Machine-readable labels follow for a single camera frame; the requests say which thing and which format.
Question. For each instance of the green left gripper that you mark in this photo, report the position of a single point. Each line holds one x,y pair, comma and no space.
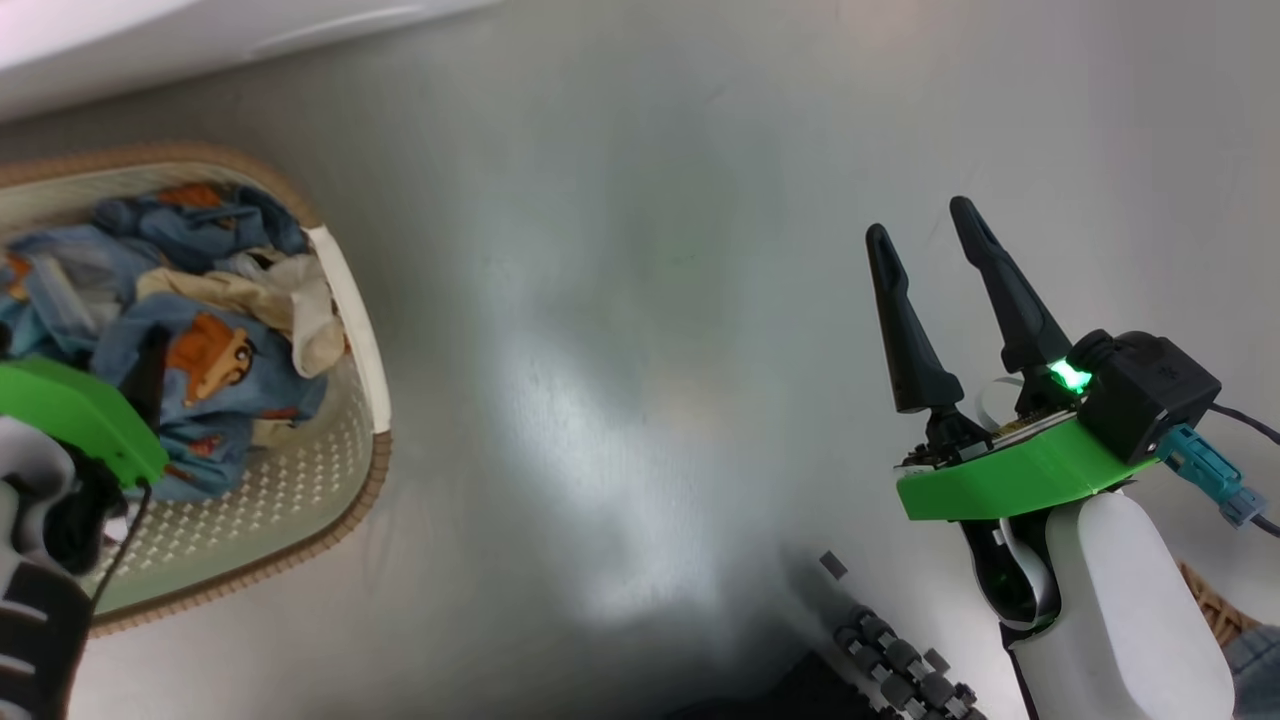
80,410

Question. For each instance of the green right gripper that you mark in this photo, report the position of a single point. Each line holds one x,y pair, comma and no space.
1010,480

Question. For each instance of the light blue striped garment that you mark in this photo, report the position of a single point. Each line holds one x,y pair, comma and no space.
60,285

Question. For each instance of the beige garment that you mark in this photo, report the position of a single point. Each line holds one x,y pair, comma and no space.
280,295

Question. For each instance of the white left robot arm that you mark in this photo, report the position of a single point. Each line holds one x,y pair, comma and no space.
30,620

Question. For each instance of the cream plastic laundry basket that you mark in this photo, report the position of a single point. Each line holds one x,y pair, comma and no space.
300,500

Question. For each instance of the white front-load washing machine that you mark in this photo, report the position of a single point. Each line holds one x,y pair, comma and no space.
150,40

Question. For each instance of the brown wicker basket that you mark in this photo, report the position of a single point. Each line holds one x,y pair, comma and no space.
1215,605

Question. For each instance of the small grey square tag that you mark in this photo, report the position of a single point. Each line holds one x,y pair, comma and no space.
833,566

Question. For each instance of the grey roller omni wheel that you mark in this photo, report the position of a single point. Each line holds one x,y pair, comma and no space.
905,660

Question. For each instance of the blue denim cloth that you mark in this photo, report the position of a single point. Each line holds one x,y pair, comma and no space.
1255,675

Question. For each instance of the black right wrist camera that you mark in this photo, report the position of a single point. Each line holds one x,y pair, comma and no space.
1150,390

